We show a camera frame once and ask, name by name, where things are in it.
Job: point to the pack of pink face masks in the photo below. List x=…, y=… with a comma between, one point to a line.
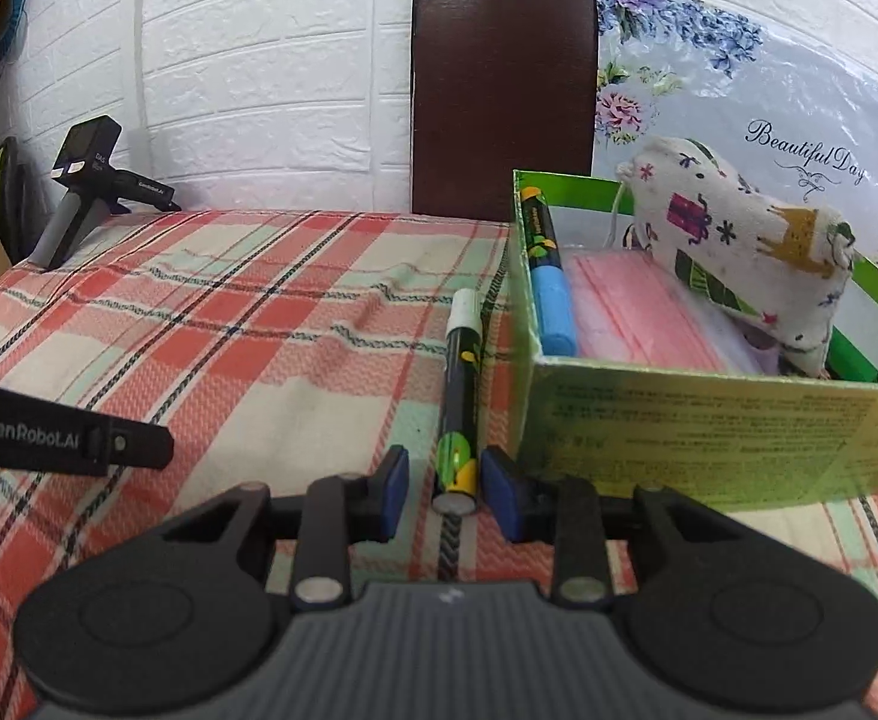
x=634, y=315

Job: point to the plaid tablecloth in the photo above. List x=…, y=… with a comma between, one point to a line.
x=221, y=330

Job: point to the dark brown chair back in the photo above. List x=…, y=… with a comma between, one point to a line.
x=503, y=97

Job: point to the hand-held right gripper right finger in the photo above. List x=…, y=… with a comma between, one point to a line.
x=499, y=491

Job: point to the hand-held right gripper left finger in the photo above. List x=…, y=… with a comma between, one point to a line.
x=396, y=491

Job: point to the black marker with white cap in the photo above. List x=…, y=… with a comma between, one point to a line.
x=459, y=397

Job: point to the black marker with blue cap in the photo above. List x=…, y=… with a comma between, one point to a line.
x=548, y=277

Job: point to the floral plastic sheet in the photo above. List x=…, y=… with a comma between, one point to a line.
x=769, y=90

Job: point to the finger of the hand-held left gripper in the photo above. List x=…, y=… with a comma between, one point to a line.
x=34, y=431

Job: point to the green cardboard box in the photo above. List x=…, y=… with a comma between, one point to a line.
x=709, y=427

